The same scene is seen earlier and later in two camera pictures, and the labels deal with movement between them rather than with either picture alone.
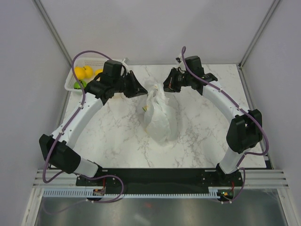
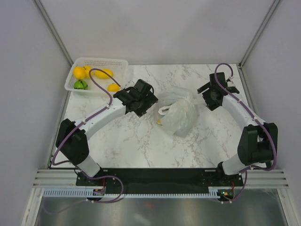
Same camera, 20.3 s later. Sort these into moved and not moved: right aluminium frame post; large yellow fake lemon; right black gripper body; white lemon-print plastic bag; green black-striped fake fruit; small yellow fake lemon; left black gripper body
Moved: white lemon-print plastic bag; left black gripper body; right black gripper body
Not moved: right aluminium frame post; green black-striped fake fruit; large yellow fake lemon; small yellow fake lemon
